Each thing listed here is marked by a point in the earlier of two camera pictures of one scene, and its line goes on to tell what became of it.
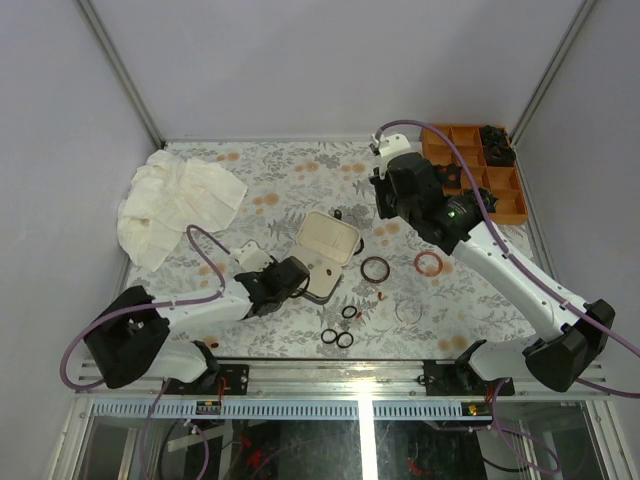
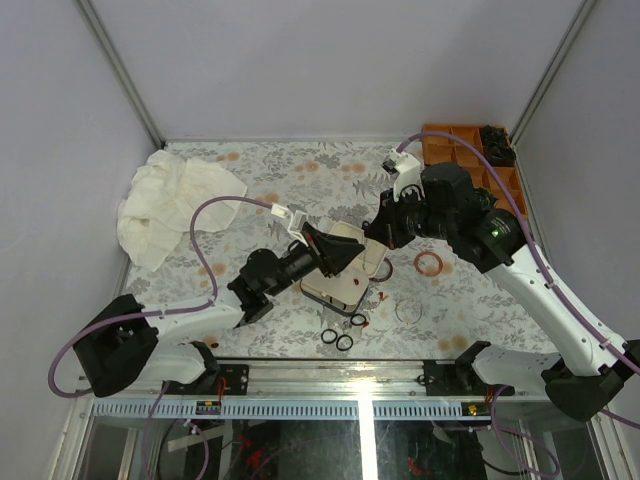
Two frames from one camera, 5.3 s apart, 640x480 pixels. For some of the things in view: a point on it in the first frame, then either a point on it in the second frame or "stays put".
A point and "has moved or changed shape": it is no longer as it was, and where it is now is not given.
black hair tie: (351, 306) → (358, 314)
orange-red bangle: (416, 263) stays put
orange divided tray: (499, 182) stays put
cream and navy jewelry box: (327, 245) has moved or changed shape
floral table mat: (405, 298) stays put
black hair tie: (325, 330) stays put
